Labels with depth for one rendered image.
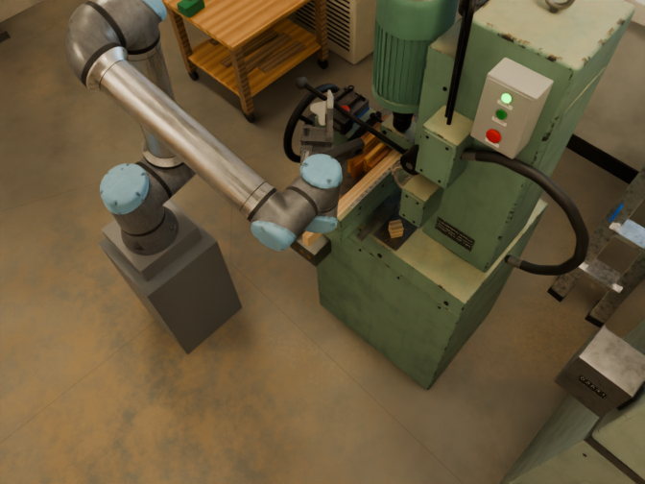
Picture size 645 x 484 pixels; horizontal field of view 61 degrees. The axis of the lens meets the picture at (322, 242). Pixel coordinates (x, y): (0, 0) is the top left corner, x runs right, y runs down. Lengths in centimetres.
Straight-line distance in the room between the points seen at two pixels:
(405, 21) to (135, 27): 58
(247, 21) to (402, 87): 155
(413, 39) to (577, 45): 35
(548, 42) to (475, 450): 157
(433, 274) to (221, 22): 173
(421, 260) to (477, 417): 88
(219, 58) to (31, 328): 166
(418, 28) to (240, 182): 49
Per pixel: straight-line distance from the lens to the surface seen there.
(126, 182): 173
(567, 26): 112
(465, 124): 121
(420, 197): 134
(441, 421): 224
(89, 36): 127
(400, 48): 128
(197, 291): 207
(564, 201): 117
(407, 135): 153
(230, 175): 115
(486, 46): 110
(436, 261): 158
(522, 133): 108
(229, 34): 274
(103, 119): 330
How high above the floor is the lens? 215
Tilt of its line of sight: 58 degrees down
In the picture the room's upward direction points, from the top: 4 degrees counter-clockwise
